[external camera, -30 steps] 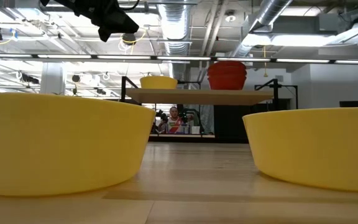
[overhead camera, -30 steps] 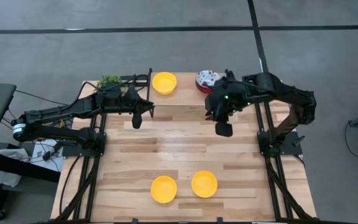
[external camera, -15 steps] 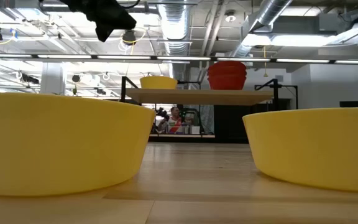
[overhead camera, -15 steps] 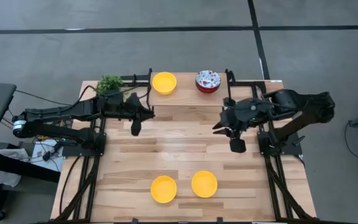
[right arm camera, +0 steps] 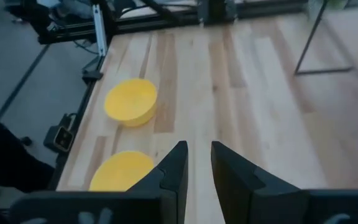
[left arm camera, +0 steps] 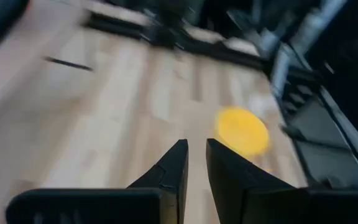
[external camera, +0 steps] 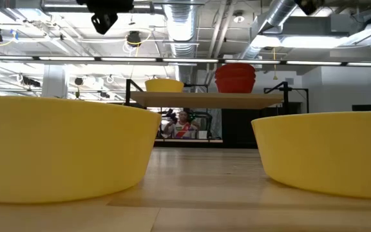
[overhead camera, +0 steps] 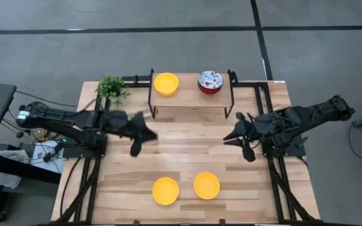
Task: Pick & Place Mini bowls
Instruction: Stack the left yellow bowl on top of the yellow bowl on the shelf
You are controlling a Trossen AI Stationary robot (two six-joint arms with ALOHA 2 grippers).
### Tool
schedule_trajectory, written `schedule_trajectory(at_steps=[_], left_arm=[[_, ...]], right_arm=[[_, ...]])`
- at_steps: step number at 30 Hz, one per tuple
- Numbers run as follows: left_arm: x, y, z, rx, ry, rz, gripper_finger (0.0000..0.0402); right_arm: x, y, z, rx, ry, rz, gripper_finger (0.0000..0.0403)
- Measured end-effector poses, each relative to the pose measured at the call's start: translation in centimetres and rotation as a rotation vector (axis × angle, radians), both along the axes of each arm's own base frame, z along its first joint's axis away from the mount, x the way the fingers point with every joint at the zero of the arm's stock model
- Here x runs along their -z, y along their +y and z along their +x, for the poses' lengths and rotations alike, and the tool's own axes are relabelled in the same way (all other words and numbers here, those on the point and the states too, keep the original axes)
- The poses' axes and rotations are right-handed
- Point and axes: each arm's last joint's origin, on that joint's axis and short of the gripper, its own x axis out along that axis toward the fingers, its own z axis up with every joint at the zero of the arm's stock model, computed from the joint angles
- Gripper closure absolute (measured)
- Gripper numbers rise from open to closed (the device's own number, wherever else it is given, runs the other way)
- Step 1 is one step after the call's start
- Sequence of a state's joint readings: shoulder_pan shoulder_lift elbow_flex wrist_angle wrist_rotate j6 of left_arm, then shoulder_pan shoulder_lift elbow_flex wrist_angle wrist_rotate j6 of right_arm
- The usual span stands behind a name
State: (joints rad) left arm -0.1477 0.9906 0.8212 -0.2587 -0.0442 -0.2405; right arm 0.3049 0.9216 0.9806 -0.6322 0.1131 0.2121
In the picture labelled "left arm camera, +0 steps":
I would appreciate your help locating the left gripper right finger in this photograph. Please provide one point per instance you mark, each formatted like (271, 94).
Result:
(259, 202)

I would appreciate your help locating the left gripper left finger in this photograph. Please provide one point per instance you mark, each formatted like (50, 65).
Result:
(135, 205)

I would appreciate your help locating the yellow plastic bowl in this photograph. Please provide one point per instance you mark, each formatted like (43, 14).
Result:
(241, 130)

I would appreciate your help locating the black aluminium table frame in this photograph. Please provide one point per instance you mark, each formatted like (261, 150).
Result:
(123, 29)

